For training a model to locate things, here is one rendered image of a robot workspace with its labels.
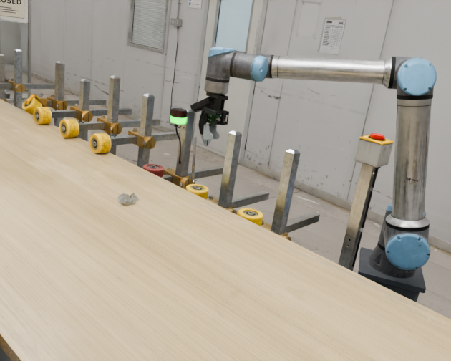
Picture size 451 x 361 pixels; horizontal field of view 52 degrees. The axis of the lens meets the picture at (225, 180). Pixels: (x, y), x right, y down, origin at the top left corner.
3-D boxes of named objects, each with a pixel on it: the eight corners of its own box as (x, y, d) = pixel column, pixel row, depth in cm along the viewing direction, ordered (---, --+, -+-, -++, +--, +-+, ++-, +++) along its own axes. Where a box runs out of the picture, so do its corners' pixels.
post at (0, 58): (3, 128, 305) (2, 53, 290) (5, 130, 303) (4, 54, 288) (-3, 129, 303) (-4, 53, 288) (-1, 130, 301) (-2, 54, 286)
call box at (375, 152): (364, 160, 134) (371, 134, 132) (387, 167, 130) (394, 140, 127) (353, 162, 129) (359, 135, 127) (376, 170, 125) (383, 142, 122)
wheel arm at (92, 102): (103, 104, 272) (103, 99, 271) (106, 104, 270) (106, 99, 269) (42, 105, 246) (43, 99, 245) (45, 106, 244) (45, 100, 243)
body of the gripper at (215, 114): (213, 127, 175) (217, 95, 171) (198, 122, 181) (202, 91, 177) (228, 126, 181) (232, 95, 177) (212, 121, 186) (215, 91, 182)
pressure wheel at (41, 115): (53, 121, 218) (46, 125, 224) (49, 104, 219) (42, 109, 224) (41, 121, 214) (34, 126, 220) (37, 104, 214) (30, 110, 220)
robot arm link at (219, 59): (232, 49, 166) (205, 44, 169) (227, 84, 170) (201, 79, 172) (238, 49, 175) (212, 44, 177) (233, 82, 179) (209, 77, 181)
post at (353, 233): (334, 296, 146) (367, 160, 132) (348, 304, 143) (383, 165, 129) (326, 301, 143) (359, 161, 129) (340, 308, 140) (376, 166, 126)
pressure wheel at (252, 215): (232, 237, 154) (237, 205, 151) (255, 239, 155) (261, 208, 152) (234, 248, 147) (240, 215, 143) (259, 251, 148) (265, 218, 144)
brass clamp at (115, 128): (107, 127, 223) (107, 117, 222) (122, 134, 215) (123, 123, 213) (95, 127, 219) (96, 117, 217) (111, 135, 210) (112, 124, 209)
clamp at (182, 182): (170, 179, 195) (171, 167, 193) (192, 189, 186) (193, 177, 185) (159, 180, 191) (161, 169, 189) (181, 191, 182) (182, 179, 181)
